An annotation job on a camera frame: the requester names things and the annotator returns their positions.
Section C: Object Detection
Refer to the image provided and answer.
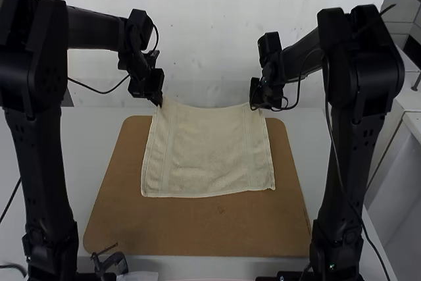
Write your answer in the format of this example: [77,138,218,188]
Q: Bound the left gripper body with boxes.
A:
[117,49,166,101]

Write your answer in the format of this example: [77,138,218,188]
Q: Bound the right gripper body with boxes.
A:
[261,61,287,110]

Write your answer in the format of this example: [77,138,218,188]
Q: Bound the pale towel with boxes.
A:
[140,96,276,199]

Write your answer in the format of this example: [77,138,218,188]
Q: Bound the cork mat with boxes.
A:
[83,115,314,259]

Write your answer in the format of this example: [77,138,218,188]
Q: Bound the black clamp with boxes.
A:
[89,242,130,278]

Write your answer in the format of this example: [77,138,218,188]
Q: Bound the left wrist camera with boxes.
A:
[143,49,161,66]

